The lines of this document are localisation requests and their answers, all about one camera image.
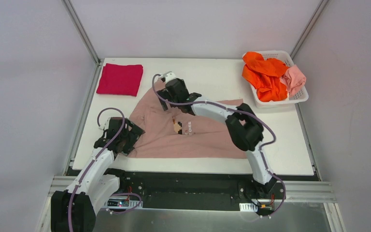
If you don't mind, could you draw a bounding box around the folded red t-shirt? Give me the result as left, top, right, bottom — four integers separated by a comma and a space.
96, 63, 143, 97

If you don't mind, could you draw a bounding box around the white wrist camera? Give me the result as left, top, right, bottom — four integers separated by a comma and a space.
160, 71, 177, 83
99, 117, 111, 131

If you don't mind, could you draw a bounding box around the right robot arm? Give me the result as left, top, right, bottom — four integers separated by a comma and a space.
152, 77, 277, 198

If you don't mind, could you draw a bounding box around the orange t-shirt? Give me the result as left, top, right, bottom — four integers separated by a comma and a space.
242, 52, 289, 102

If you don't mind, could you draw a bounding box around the beige pink printed t-shirt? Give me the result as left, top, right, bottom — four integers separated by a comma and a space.
129, 89, 246, 159

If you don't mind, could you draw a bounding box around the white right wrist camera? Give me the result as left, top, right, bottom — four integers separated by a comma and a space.
160, 71, 177, 83

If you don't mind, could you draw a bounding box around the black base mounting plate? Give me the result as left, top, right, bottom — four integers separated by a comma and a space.
106, 168, 284, 211

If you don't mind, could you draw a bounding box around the light pink t-shirt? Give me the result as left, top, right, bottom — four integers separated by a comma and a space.
281, 65, 306, 97

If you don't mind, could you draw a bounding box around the right corner aluminium post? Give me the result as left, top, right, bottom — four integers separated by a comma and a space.
290, 0, 330, 59

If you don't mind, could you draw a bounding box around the aluminium frame rail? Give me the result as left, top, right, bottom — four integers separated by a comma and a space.
35, 175, 347, 232

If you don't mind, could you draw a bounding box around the white plastic laundry basket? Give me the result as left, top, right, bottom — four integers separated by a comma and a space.
248, 50, 309, 108

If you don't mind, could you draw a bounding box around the left corner aluminium post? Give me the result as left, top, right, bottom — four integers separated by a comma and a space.
61, 0, 101, 66

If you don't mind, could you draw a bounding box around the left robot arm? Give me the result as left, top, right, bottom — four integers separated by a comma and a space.
50, 117, 145, 232

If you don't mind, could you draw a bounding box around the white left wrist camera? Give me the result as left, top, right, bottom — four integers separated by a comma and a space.
99, 117, 111, 131

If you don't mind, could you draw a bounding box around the corner aluminium post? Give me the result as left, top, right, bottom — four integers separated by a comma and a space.
61, 0, 101, 66
290, 0, 330, 59

